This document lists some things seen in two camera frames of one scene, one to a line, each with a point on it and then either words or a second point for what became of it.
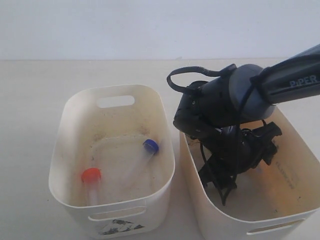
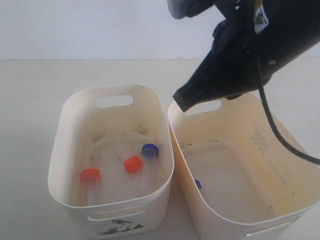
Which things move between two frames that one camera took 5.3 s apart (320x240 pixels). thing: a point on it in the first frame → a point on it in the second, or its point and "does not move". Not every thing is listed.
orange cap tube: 91,177 does not move
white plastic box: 125,131 does not move
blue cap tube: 150,148 → 149,153
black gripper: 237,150 → 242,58
